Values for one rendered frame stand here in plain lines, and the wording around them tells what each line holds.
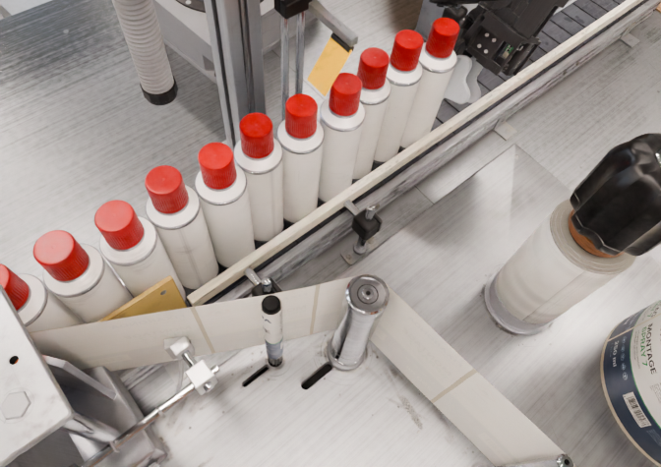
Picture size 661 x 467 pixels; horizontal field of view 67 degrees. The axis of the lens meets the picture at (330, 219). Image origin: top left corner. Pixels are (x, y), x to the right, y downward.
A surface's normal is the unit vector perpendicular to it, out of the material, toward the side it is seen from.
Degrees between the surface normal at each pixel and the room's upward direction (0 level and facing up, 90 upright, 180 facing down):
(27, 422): 0
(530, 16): 60
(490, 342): 0
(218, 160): 2
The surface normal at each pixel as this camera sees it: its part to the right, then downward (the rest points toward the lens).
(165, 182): 0.04, -0.53
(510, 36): -0.62, 0.22
